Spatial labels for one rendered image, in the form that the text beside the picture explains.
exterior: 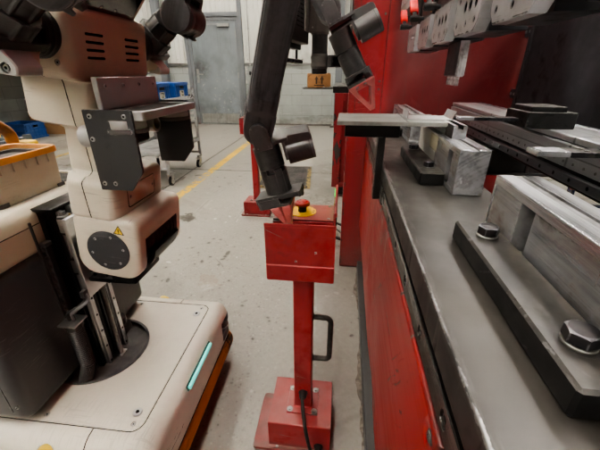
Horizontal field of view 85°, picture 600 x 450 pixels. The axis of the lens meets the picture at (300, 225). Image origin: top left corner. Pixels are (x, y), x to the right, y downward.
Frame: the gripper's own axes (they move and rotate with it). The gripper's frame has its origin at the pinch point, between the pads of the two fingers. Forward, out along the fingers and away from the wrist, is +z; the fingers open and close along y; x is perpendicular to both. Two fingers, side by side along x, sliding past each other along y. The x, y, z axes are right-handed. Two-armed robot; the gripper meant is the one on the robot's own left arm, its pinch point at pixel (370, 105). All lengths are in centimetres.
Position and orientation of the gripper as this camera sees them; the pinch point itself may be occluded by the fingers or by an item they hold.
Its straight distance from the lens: 94.9
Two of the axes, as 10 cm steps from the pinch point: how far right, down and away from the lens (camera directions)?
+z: 4.8, 8.2, 3.2
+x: -8.7, 3.9, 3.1
